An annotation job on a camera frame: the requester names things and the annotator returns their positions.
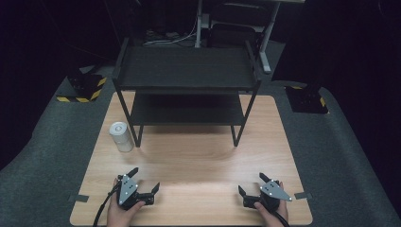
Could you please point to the grey tape strip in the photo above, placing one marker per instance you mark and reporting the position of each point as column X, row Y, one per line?
column 303, row 195
column 78, row 198

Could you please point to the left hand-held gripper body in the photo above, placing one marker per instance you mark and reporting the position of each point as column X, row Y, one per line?
column 127, row 189

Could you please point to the person's right hand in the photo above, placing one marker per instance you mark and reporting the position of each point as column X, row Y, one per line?
column 277, row 214

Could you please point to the black chair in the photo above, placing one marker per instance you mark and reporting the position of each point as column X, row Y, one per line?
column 235, row 28

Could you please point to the white cylindrical can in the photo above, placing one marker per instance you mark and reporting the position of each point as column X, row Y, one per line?
column 121, row 137

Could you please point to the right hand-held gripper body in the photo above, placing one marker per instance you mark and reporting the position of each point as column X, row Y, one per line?
column 271, row 190

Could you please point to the black yellow striped base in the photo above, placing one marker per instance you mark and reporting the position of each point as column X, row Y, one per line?
column 85, row 88
column 307, row 99

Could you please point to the white metal desk frame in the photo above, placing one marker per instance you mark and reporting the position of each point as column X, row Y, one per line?
column 268, row 38

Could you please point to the black two-tier shelf rack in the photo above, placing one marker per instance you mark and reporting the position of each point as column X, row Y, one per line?
column 186, row 69

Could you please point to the person's left hand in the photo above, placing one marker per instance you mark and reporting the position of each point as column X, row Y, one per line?
column 118, row 216

